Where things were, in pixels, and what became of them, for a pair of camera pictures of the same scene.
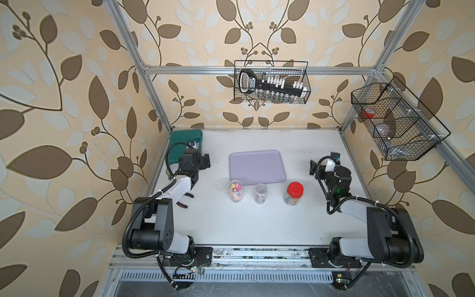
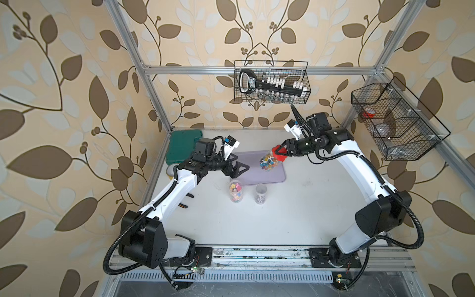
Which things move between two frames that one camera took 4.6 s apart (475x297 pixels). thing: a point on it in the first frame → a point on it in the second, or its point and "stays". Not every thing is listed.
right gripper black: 321,170 → 293,143
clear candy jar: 294,192 → 268,162
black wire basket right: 401,127 stays
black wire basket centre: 271,81 stays
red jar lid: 295,189 → 281,158
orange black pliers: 182,205 stays
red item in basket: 369,113 stays
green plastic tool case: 178,143 stays
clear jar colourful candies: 235,189 stays
